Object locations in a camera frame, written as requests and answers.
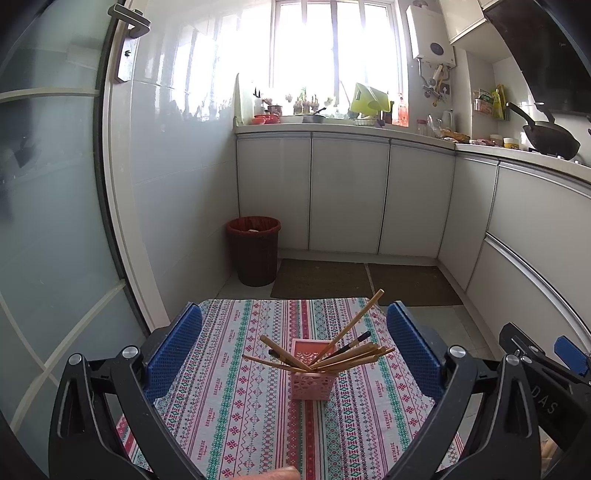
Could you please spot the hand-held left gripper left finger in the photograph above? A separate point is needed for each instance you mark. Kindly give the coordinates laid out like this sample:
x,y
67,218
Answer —
x,y
175,350

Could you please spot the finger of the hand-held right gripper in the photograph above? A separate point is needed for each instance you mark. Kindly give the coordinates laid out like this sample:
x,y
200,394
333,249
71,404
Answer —
x,y
570,353
521,339

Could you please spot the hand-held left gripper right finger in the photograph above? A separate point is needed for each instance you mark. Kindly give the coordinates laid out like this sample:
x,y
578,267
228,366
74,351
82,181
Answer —
x,y
413,350

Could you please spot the pink plastic basket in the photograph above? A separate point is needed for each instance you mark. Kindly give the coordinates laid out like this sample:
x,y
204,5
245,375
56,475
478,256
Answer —
x,y
311,385

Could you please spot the person's left hand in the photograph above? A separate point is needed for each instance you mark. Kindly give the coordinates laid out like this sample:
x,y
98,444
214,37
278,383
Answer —
x,y
277,474

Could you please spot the dark floor mat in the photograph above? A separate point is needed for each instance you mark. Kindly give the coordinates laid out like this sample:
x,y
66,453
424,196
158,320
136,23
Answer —
x,y
411,284
318,279

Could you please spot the patterned tablecloth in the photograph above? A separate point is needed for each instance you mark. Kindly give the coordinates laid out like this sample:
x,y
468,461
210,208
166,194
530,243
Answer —
x,y
231,415

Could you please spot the white base cabinet under stove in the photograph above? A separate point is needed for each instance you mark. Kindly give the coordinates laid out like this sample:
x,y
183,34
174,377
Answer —
x,y
531,221

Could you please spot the brown trash bin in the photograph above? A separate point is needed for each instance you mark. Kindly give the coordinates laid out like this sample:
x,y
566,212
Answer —
x,y
254,258

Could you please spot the white base cabinet under window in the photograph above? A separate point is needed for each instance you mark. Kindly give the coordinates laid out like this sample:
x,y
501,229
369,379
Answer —
x,y
346,194

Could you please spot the frosted glass door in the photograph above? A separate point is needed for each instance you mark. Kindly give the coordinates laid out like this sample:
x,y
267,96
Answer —
x,y
51,207

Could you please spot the black wok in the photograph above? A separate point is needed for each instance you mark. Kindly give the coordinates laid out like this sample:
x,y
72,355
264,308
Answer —
x,y
549,138

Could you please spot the white kitchen countertop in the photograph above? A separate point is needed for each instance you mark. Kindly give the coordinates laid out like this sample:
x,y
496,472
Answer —
x,y
397,133

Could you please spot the white kettle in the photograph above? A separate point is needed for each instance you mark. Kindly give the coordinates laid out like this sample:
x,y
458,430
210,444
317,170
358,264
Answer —
x,y
448,121

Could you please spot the red liquid bottle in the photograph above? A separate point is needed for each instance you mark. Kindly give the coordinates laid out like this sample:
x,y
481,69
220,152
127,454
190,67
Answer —
x,y
400,113

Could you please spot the green plastic board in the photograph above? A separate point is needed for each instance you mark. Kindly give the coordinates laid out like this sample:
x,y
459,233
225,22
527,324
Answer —
x,y
367,99

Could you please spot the white board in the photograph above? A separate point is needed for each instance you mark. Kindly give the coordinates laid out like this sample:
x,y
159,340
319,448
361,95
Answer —
x,y
244,101

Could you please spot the row of small potted plants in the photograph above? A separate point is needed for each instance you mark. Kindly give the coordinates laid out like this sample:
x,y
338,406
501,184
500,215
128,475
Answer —
x,y
307,104

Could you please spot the water heater pipes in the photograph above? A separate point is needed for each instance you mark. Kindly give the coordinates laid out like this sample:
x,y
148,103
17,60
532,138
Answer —
x,y
434,81

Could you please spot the black range hood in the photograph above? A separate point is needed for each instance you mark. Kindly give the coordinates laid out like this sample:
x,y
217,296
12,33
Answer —
x,y
545,55

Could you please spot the kitchen window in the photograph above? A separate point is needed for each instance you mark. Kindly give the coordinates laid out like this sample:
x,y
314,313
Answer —
x,y
323,46

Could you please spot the white water heater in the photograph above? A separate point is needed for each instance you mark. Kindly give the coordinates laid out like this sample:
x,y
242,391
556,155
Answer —
x,y
431,32

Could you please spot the wall rack with packets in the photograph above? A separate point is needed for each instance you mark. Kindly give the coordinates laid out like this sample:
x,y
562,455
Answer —
x,y
489,104

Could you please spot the white wall cabinet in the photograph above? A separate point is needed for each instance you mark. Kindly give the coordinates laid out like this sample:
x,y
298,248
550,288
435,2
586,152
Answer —
x,y
461,18

